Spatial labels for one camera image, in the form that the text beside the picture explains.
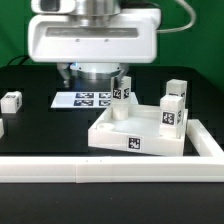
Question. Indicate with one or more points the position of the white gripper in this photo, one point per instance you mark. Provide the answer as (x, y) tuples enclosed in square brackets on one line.
[(130, 37)]

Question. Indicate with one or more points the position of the white square table top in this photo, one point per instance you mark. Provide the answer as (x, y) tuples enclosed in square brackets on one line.
[(139, 133)]

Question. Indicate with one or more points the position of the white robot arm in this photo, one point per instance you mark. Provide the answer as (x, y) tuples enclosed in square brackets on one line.
[(94, 13)]

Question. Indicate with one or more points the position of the tag plate with markers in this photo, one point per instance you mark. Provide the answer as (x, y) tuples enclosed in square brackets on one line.
[(71, 100)]

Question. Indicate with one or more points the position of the partial white block left edge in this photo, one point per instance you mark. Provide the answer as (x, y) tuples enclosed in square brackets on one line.
[(1, 128)]

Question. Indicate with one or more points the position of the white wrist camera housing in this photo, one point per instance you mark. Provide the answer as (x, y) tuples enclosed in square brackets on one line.
[(53, 6)]

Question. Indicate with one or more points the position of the white U-shaped fence wall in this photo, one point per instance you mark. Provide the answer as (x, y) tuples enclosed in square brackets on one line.
[(206, 166)]

